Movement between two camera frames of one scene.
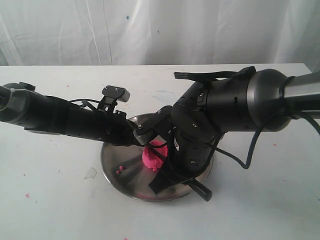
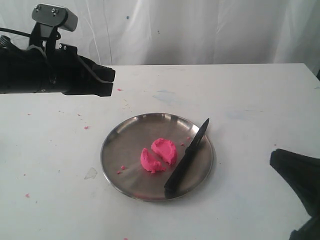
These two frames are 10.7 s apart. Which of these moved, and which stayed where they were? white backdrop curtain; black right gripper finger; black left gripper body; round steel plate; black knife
Moved: black knife; black right gripper finger; black left gripper body
Stayed: round steel plate; white backdrop curtain
